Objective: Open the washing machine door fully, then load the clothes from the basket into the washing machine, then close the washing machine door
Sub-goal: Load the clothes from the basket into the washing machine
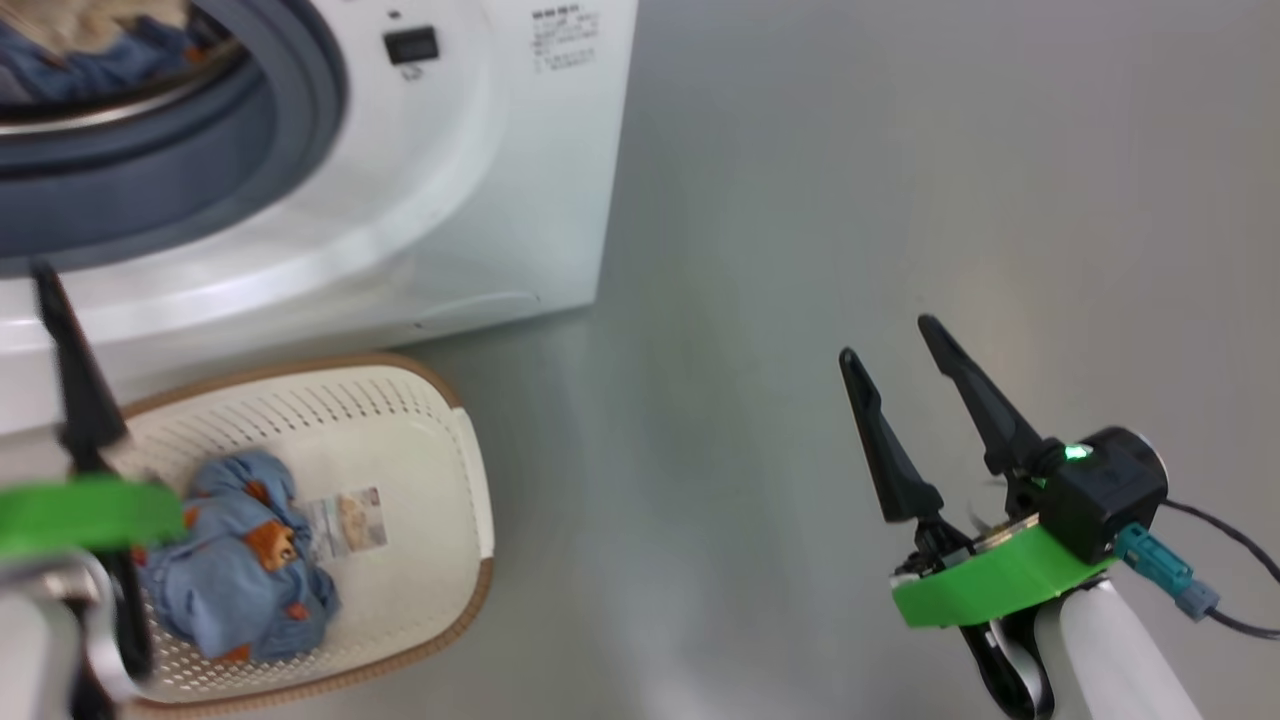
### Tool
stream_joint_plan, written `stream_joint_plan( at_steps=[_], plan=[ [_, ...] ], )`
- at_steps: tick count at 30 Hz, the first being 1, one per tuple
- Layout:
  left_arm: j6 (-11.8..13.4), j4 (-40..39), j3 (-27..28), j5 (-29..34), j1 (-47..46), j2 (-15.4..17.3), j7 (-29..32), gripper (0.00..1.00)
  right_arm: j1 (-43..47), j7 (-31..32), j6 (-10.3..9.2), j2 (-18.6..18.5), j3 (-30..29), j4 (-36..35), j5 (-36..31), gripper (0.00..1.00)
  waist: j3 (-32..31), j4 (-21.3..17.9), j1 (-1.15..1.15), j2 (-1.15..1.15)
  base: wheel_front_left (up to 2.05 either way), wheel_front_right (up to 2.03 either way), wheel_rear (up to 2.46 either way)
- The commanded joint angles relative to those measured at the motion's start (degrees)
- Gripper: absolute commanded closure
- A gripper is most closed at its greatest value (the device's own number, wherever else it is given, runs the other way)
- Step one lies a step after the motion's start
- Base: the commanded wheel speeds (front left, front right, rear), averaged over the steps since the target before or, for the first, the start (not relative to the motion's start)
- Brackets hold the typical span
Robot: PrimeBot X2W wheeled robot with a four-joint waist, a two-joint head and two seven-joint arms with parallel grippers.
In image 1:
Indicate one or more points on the blue and cream garment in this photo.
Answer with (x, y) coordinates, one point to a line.
(90, 60)

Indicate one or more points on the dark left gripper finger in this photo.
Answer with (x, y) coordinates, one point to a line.
(85, 400)

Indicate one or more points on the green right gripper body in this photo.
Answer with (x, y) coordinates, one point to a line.
(1000, 585)

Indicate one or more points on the white front-load washing machine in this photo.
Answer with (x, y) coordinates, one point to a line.
(450, 200)

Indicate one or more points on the cream perforated laundry basket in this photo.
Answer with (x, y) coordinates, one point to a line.
(420, 430)

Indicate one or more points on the paper basket label sticker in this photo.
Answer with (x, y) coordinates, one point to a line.
(345, 523)

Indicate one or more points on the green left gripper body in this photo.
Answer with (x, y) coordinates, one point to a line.
(90, 515)

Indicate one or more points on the blue bear print garment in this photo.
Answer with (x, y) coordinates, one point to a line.
(240, 590)

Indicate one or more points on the black rectangular block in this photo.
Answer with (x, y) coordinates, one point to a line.
(412, 45)

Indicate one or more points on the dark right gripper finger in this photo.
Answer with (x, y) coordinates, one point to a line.
(995, 420)
(895, 470)

